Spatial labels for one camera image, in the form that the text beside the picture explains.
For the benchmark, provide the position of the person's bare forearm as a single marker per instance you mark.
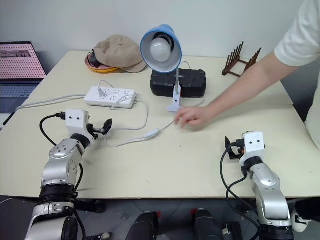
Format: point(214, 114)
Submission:
point(250, 77)

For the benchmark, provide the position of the person's bare hand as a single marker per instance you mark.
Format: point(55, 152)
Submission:
point(195, 116)

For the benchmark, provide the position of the white caster wheel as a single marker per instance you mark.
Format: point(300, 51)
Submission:
point(301, 222)

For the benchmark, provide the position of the white light bulb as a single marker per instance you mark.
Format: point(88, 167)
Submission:
point(160, 51)

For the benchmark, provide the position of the beige cap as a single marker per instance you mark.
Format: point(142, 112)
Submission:
point(120, 52)

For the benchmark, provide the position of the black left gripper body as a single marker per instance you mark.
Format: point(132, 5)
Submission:
point(93, 131)

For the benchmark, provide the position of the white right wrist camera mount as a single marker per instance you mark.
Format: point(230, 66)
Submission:
point(253, 146)

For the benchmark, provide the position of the brown wooden rack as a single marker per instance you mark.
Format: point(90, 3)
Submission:
point(237, 66)

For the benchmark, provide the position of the dark rounded shape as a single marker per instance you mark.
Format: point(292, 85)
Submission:
point(207, 225)
point(142, 226)

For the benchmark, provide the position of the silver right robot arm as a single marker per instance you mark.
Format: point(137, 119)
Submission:
point(268, 185)

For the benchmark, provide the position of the black plastic tool case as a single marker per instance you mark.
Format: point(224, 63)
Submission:
point(190, 81)

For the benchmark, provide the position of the black item in bowl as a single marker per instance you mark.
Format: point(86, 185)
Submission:
point(93, 60)

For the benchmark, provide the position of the laptop with pink screen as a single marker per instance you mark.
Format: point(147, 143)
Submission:
point(17, 62)

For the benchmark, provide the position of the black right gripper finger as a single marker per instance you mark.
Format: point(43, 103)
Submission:
point(228, 145)
point(233, 155)

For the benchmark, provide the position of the orange and pink bowl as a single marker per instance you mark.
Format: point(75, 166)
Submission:
point(100, 69)

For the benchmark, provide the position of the white plug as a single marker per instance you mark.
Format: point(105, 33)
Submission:
point(102, 93)

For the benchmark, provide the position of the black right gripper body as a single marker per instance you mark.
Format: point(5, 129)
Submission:
point(237, 147)

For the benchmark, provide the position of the blue clip desk lamp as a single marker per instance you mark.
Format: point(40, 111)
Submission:
point(172, 62)

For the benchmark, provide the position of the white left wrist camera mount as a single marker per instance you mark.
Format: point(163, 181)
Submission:
point(75, 121)

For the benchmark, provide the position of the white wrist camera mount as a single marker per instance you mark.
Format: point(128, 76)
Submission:
point(253, 146)
point(75, 121)

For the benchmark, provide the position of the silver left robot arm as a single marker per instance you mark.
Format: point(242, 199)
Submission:
point(60, 160)

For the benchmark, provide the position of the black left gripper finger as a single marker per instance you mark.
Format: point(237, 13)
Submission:
point(106, 131)
point(108, 123)

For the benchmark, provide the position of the white power strip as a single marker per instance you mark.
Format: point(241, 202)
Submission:
point(117, 98)

